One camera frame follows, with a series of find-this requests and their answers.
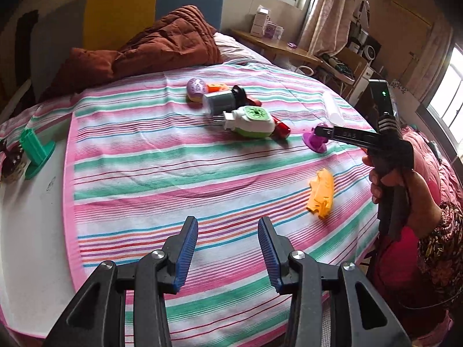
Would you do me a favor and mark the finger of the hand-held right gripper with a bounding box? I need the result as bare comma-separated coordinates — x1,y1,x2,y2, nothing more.
314,124,379,149

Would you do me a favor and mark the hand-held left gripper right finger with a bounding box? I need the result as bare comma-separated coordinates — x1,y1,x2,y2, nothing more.
258,217,413,347

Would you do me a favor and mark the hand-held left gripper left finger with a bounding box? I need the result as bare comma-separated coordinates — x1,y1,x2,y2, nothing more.
43,216,199,347

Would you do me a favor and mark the purple plastic stand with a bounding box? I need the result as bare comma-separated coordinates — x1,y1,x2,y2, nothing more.
302,126,329,153

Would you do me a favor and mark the red bottle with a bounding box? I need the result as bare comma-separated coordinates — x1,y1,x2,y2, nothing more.
248,97,292,140

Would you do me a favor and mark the green and white plug-in device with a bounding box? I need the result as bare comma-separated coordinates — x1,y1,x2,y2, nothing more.
221,106,277,139

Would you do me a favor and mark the grey jar with black lid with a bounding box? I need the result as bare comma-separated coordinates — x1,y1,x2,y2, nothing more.
202,85,254,117

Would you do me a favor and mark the pink rimmed white tray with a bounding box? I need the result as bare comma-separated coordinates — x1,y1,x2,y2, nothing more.
0,135,78,337

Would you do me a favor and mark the person's right forearm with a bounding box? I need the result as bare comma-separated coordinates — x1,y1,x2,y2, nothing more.
418,200,463,308

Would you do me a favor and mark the person's right hand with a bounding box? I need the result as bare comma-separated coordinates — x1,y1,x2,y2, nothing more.
362,154,444,241

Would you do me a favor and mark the white tube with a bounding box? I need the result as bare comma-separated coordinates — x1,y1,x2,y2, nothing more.
322,91,344,127

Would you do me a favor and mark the orange puzzle piece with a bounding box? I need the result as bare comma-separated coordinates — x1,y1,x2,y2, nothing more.
306,168,335,220

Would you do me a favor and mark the pink quilted cloth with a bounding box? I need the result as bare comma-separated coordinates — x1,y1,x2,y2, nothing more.
400,126,463,217

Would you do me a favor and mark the side window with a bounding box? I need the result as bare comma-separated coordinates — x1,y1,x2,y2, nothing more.
427,43,463,145

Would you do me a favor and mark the striped blanket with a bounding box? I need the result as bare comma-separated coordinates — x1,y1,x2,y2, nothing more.
0,63,409,347

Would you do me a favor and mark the black and white appliance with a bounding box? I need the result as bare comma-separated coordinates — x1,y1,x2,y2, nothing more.
347,29,382,62

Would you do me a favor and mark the wooden desk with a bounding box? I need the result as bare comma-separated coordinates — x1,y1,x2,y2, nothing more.
231,29,322,69

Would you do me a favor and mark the beige curtain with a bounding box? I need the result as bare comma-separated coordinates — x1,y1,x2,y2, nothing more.
298,0,359,56

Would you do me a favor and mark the purple box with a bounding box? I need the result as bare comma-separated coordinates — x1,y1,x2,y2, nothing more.
265,22,284,40

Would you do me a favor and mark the person's red clothing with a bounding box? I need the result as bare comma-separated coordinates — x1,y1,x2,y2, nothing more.
369,224,453,347

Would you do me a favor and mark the white box stack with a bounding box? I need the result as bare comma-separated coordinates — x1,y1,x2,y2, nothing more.
251,5,272,37

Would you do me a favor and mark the pale pillow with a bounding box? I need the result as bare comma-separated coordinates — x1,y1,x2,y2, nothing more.
213,32,270,64

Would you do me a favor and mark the purple egg toy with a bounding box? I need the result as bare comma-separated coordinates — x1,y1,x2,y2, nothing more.
186,77,207,104

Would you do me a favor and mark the green plastic stand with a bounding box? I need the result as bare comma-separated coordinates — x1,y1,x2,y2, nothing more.
20,128,56,180

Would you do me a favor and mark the dark brown toy figure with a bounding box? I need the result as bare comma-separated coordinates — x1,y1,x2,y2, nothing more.
0,138,27,183

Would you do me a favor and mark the brown quilt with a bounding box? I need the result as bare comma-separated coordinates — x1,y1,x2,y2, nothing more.
40,5,225,102

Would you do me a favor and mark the multicolour padded headboard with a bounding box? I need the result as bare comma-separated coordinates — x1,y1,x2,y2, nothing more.
29,0,225,102

